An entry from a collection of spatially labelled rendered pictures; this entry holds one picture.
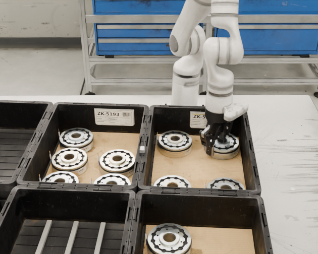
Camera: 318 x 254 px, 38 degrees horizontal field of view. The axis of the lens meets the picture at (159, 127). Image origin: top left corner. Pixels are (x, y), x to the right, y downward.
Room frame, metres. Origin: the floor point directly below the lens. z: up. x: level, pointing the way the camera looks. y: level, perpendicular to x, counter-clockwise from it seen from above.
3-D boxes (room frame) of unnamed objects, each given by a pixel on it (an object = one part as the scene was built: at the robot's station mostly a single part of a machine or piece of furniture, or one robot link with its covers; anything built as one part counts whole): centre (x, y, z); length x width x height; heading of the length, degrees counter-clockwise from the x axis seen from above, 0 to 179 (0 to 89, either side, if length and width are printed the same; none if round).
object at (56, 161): (1.06, 0.26, 0.86); 0.10 x 0.10 x 0.01
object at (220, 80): (1.13, -0.16, 1.12); 0.09 x 0.07 x 0.15; 88
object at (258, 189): (1.04, -0.11, 0.92); 0.40 x 0.30 x 0.02; 177
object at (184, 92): (1.41, -0.09, 0.87); 0.09 x 0.09 x 0.17; 84
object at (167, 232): (0.76, -0.02, 0.86); 0.05 x 0.05 x 0.01
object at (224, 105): (1.11, -0.18, 1.03); 0.11 x 0.09 x 0.06; 45
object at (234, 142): (1.15, -0.19, 0.86); 0.10 x 0.10 x 0.01
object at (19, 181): (1.06, 0.19, 0.92); 0.40 x 0.30 x 0.02; 177
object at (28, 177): (1.06, 0.19, 0.87); 0.40 x 0.30 x 0.11; 177
